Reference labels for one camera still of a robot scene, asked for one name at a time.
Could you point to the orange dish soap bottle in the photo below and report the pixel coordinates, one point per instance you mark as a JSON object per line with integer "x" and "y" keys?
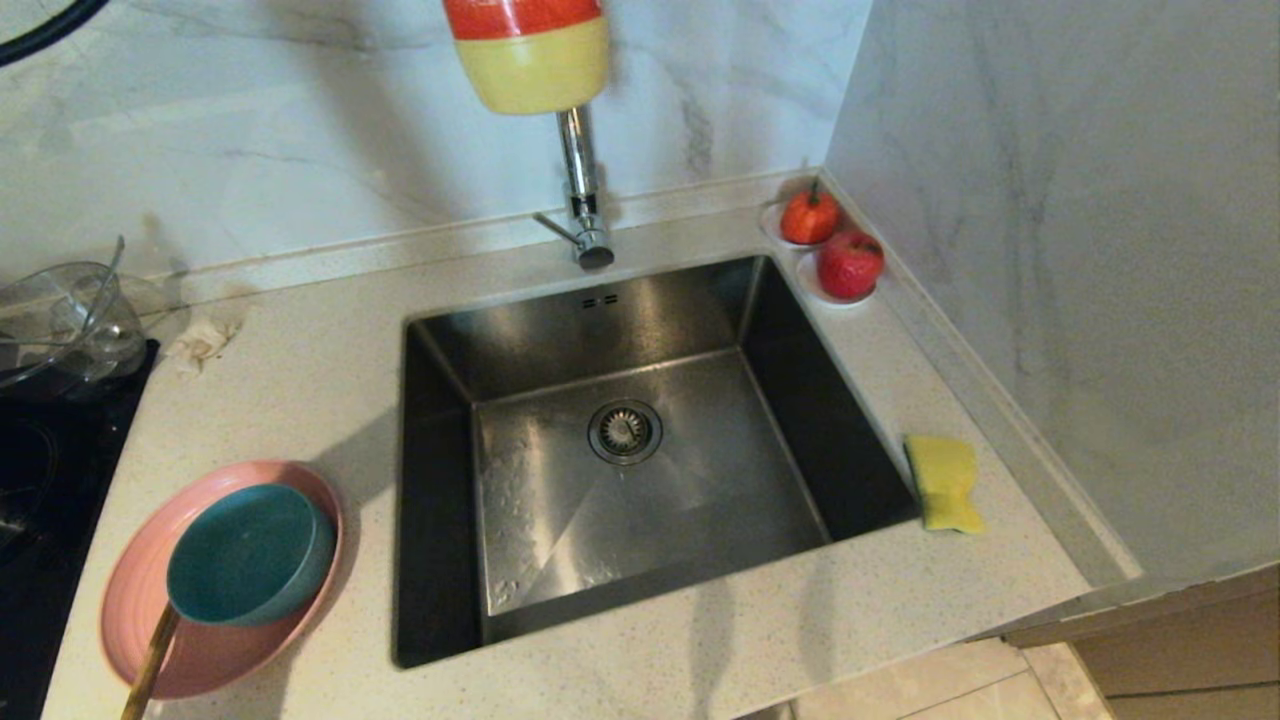
{"x": 530, "y": 60}

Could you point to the stainless steel sink basin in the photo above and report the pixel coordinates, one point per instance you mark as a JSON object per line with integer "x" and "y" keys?
{"x": 700, "y": 480}

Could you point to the yellow sponge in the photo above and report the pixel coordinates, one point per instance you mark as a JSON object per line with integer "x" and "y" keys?
{"x": 943, "y": 480}

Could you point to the round metal drain strainer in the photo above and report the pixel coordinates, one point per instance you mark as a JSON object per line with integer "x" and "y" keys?
{"x": 625, "y": 432}

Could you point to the chrome gooseneck faucet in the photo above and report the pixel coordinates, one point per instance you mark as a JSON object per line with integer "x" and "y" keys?
{"x": 580, "y": 190}

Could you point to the small white dish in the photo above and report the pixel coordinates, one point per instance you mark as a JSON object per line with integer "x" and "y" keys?
{"x": 770, "y": 226}
{"x": 809, "y": 287}

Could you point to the red toy tomato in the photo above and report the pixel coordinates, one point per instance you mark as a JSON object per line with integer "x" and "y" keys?
{"x": 810, "y": 220}

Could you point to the red toy apple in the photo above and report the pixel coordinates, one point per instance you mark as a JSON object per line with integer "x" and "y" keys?
{"x": 851, "y": 265}

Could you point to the crumpled white tissue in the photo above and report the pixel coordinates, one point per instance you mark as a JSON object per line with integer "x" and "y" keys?
{"x": 205, "y": 340}

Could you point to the teal bowl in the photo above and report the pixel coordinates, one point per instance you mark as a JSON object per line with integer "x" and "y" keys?
{"x": 245, "y": 550}

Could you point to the clear glass cup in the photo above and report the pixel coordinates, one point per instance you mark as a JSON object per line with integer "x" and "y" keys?
{"x": 120, "y": 345}

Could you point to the thin metal spoon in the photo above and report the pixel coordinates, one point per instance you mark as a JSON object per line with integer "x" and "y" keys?
{"x": 108, "y": 280}

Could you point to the pink plate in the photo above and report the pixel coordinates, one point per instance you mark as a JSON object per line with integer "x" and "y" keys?
{"x": 135, "y": 600}

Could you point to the black induction cooktop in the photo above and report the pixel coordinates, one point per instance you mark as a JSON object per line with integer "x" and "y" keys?
{"x": 60, "y": 500}

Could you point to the clear glass bowl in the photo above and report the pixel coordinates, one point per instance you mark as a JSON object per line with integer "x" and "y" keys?
{"x": 40, "y": 300}

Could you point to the light wooden cabinet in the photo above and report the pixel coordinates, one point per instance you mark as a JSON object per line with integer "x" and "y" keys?
{"x": 1180, "y": 650}

